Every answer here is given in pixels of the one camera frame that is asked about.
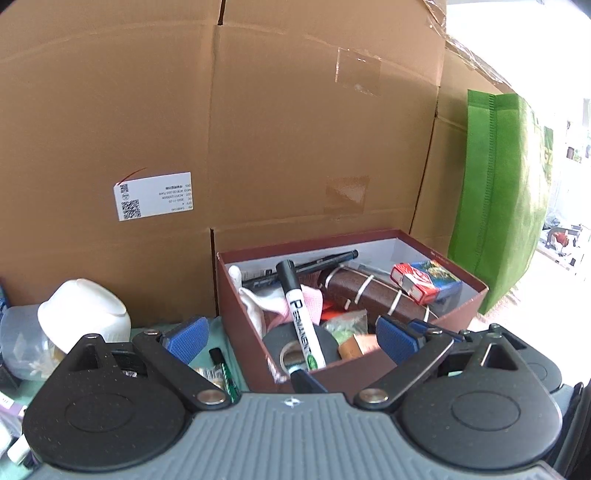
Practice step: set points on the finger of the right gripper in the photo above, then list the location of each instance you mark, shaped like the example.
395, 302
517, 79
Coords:
303, 382

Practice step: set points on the green black marker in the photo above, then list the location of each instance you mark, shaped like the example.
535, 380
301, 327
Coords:
230, 387

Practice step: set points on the mint green towel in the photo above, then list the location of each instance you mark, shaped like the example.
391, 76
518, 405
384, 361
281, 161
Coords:
217, 338

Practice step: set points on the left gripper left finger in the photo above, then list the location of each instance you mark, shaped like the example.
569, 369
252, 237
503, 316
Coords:
167, 355

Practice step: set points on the thin black pen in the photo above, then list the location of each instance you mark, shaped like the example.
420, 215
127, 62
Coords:
271, 277

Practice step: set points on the white ribbed bowl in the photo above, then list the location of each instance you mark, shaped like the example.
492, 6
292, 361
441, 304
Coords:
80, 307

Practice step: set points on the white permanent marker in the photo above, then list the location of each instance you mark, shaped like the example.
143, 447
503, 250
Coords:
304, 327

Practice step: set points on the pink white cloth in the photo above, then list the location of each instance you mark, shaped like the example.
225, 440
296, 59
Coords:
268, 309

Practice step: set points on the brown leather roll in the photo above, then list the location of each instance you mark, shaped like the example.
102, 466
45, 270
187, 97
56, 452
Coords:
352, 290

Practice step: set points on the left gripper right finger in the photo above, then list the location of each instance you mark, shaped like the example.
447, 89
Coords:
417, 348

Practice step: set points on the large cardboard box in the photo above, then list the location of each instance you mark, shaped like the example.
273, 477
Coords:
141, 138

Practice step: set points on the blue picture card box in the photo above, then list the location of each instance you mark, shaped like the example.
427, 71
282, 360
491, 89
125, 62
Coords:
448, 283

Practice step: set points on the clear plastic jar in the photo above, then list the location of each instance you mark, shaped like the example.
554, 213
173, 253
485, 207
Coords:
26, 350

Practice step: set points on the green fabric bag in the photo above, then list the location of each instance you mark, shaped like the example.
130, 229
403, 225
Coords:
505, 191

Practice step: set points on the red playing card box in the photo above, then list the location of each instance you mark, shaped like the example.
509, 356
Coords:
415, 280

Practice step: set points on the dark red shoebox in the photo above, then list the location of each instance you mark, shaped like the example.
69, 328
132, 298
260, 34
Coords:
382, 248

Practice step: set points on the orange snack packet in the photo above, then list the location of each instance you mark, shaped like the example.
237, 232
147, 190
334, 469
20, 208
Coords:
358, 345

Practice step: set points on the black tape roll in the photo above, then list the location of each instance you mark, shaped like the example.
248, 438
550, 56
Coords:
283, 345

